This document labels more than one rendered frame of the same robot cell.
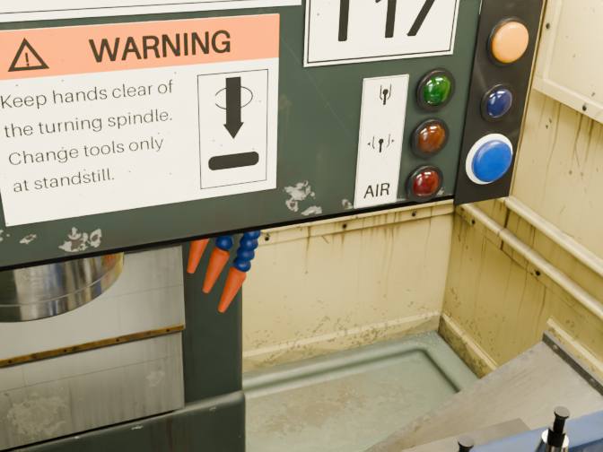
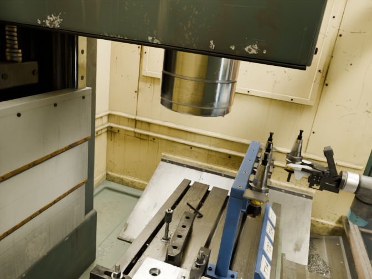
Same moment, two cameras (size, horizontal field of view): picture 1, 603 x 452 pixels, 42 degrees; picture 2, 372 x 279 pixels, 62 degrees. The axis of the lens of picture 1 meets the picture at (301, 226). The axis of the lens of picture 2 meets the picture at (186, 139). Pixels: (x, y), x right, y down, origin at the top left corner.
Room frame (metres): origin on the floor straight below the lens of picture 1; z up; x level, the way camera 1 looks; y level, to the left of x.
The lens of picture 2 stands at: (0.16, 0.75, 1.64)
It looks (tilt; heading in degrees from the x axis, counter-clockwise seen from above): 20 degrees down; 309
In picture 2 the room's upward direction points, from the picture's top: 7 degrees clockwise
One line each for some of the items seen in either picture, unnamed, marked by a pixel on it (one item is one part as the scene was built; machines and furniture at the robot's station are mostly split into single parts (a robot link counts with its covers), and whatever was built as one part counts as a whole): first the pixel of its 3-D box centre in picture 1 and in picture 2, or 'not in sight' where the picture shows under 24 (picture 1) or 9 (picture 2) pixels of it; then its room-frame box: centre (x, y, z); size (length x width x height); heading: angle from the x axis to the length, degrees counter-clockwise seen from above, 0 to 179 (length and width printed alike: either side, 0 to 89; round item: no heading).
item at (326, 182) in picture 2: not in sight; (325, 177); (0.42, -0.45, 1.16); 0.12 x 0.08 x 0.09; 23
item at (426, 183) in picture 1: (425, 183); not in sight; (0.47, -0.08, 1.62); 0.02 x 0.01 x 0.02; 113
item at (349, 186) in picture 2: not in sight; (348, 181); (0.35, -0.49, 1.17); 0.08 x 0.05 x 0.08; 113
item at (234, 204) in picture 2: not in sight; (228, 237); (0.53, 0.02, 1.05); 0.10 x 0.05 x 0.30; 23
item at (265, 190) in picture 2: not in sight; (258, 187); (0.51, -0.06, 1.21); 0.06 x 0.06 x 0.03
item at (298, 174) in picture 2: not in sight; (298, 172); (0.50, -0.38, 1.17); 0.09 x 0.03 x 0.06; 37
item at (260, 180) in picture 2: not in sight; (262, 174); (0.51, -0.06, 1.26); 0.04 x 0.04 x 0.07
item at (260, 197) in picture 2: not in sight; (256, 196); (0.48, -0.01, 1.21); 0.07 x 0.05 x 0.01; 23
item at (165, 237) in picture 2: not in sight; (167, 223); (0.78, 0.03, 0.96); 0.03 x 0.03 x 0.13
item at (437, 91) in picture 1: (436, 90); not in sight; (0.47, -0.08, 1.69); 0.02 x 0.01 x 0.02; 113
